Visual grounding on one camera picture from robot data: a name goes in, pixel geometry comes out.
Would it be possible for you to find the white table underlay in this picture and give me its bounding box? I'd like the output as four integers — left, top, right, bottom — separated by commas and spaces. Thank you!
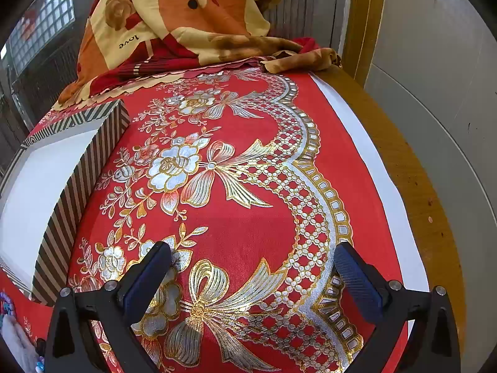
312, 76, 430, 284

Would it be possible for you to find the grey slatted panel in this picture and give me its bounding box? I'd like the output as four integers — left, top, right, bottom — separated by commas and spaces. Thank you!
268, 0, 311, 39

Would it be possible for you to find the colourful flower bracelet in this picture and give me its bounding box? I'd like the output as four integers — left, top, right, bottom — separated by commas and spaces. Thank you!
0, 291, 16, 317

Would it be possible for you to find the striped rim white tray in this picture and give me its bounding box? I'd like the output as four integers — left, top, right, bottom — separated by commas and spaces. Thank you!
0, 99, 130, 306

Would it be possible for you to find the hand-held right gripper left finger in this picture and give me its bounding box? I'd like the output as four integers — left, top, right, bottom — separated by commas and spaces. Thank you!
44, 241, 173, 373

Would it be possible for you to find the red gold floral tablecloth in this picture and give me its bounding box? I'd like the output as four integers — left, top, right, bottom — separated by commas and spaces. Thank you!
0, 66, 430, 373

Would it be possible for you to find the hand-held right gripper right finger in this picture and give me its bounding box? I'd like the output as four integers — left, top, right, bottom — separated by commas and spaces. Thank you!
333, 241, 463, 373

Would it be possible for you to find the wooden door frame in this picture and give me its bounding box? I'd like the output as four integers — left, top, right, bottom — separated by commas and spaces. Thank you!
342, 0, 389, 88

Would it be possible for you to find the orange red floral blanket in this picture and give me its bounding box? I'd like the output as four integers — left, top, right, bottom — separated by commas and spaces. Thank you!
52, 0, 342, 111

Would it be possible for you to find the glass block window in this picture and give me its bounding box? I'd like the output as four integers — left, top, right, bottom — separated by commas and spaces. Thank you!
0, 0, 78, 71

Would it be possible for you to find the white fluffy headband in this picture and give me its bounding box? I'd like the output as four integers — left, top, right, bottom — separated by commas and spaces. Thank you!
0, 313, 37, 371

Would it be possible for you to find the dark glass cabinet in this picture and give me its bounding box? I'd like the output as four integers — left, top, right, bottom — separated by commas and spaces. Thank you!
0, 41, 84, 160

